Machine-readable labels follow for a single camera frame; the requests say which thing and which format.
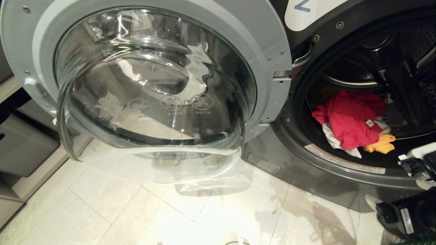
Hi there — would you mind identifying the grey glass washer door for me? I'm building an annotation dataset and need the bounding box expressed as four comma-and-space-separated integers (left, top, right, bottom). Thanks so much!
0, 0, 293, 184

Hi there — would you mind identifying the green laundry basket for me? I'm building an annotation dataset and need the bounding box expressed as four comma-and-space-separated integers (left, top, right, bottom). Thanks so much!
381, 230, 436, 245

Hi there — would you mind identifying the grey storage bin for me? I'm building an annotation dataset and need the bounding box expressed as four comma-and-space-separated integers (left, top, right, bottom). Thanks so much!
0, 112, 61, 178

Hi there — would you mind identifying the red garment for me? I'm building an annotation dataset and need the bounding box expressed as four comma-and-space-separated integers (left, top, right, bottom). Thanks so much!
312, 90, 388, 150

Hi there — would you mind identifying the beige shelf unit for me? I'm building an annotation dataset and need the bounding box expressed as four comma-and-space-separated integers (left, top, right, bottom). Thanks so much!
0, 75, 93, 229

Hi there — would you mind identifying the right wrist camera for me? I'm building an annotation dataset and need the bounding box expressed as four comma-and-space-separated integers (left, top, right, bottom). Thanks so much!
398, 142, 436, 183

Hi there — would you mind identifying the yellow garment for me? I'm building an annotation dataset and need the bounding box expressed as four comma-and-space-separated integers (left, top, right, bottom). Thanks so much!
363, 133, 396, 154

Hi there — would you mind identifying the dark grey washing machine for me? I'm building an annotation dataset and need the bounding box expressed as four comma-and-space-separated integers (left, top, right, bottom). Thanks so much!
240, 0, 436, 213

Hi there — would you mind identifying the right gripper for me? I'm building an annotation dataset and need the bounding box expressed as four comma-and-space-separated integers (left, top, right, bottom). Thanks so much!
365, 179, 436, 240

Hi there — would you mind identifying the white garment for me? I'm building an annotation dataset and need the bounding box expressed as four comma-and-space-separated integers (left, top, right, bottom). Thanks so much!
322, 116, 392, 159

